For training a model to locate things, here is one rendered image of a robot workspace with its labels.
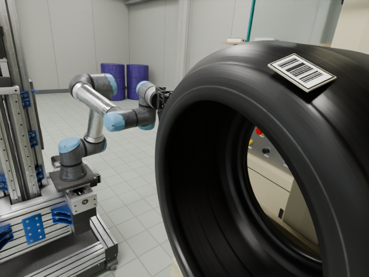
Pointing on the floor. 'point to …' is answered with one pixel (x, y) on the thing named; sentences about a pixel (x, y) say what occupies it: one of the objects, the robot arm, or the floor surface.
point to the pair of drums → (118, 70)
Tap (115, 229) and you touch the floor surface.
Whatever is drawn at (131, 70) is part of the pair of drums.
